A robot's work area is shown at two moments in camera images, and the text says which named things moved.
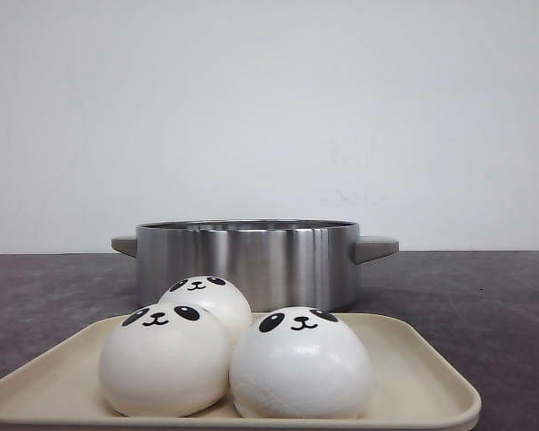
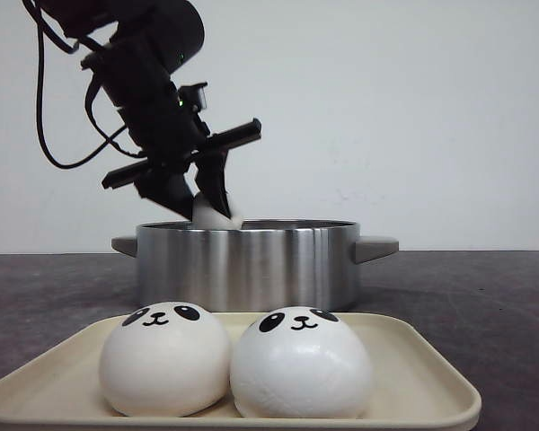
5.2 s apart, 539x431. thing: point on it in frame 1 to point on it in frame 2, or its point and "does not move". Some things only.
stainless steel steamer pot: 278,264 does not move
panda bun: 216,296 to 205,217
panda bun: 166,359 does not move
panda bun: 300,363 does not move
